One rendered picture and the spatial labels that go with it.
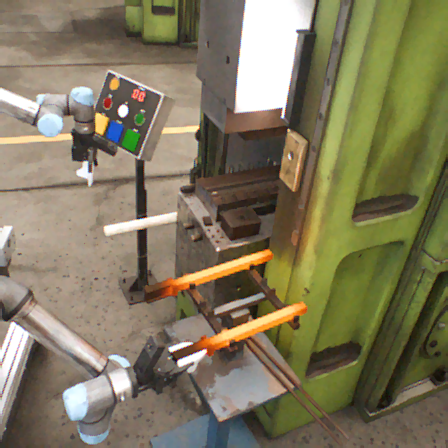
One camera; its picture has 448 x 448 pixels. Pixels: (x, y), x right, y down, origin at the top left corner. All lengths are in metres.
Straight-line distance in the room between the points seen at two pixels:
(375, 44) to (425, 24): 0.21
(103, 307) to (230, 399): 1.35
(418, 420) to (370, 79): 1.73
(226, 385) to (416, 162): 0.91
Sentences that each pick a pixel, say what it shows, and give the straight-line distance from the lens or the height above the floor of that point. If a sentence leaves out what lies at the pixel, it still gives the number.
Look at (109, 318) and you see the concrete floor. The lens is 2.74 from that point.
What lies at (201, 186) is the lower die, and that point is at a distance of 1.92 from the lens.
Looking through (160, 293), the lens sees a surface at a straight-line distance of 1.51.
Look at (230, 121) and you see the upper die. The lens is 1.65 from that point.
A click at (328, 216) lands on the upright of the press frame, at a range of 1.50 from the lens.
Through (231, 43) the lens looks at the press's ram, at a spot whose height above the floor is 1.56.
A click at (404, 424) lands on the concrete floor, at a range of 2.59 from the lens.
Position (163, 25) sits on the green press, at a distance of 6.54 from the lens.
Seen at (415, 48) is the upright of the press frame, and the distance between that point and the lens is 1.48.
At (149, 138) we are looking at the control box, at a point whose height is 1.03.
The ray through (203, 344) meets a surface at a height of 0.97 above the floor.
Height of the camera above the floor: 2.02
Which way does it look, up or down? 37 degrees down
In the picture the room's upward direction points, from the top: 6 degrees clockwise
